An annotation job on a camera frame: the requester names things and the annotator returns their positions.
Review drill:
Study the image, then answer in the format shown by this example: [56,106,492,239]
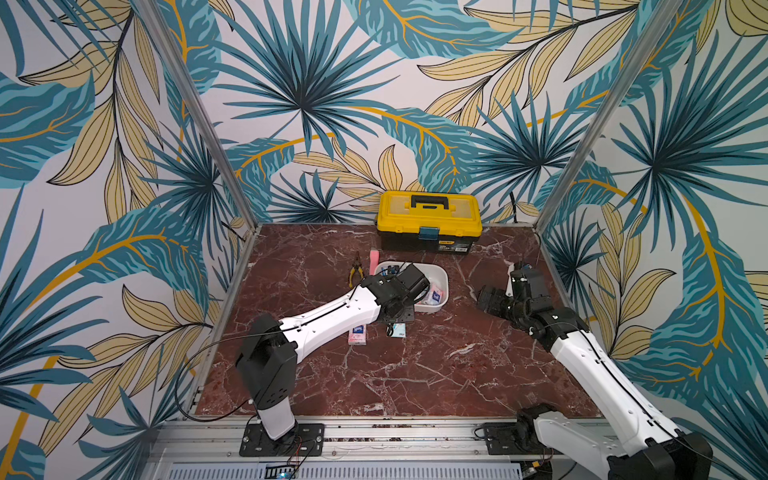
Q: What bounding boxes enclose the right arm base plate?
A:
[473,422,560,458]

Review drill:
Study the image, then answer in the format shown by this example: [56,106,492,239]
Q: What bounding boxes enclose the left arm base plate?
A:
[239,423,325,459]

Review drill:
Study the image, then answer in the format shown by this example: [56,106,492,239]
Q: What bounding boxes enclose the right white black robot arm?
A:
[477,267,714,479]

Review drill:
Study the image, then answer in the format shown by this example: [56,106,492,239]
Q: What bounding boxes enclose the pink utility knife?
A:
[369,249,380,275]

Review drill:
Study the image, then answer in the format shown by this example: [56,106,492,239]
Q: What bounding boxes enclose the right aluminium corner post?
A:
[534,0,682,234]

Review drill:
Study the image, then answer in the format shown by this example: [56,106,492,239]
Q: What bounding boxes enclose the aluminium front rail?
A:
[139,416,594,479]

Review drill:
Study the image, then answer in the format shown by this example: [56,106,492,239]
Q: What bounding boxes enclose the yellow handled pliers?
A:
[348,253,366,289]

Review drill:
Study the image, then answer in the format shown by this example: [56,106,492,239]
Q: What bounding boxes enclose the aluminium corner post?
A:
[135,0,259,234]
[534,0,682,234]

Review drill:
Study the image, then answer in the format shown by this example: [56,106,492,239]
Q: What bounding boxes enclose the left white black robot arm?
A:
[235,264,430,441]

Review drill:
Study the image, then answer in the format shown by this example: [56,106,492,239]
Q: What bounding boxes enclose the left aluminium corner post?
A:
[135,0,259,234]

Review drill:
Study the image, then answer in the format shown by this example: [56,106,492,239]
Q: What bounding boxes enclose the teal cartoon tissue pack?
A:
[387,323,407,338]

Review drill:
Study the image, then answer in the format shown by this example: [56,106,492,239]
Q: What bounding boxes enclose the pink tempo tissue pack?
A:
[348,325,367,346]

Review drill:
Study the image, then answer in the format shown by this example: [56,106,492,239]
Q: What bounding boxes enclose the white plastic storage box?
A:
[374,261,449,314]

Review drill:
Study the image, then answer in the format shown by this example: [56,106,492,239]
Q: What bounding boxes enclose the yellow black toolbox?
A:
[376,191,483,255]

